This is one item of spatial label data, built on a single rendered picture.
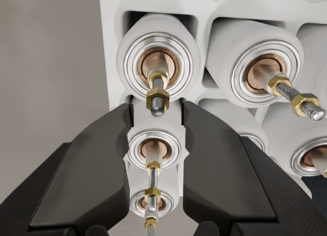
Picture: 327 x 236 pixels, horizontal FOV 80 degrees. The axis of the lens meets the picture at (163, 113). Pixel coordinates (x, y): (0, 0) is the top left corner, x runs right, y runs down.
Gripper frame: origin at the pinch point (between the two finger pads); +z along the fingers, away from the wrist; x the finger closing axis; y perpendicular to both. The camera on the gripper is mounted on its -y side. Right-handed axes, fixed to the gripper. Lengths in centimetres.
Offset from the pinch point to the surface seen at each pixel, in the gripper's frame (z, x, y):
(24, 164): 35, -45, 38
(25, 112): 35, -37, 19
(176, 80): 9.6, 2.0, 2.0
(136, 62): 9.6, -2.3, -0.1
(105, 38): 17.0, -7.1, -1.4
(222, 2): 16.9, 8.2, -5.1
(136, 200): 9.6, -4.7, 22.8
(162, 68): 6.9, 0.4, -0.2
